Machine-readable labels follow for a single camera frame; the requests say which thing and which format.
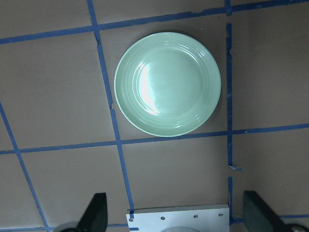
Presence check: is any light green ceramic plate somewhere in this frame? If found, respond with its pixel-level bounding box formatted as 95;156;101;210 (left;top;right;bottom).
114;32;221;137

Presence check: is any white metal base plate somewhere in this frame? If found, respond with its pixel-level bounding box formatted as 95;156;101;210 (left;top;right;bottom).
126;204;230;232

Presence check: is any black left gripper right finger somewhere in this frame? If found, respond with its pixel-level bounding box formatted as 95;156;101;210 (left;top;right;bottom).
242;190;293;232

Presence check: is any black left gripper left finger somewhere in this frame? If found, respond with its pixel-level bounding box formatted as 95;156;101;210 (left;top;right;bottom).
76;193;107;232

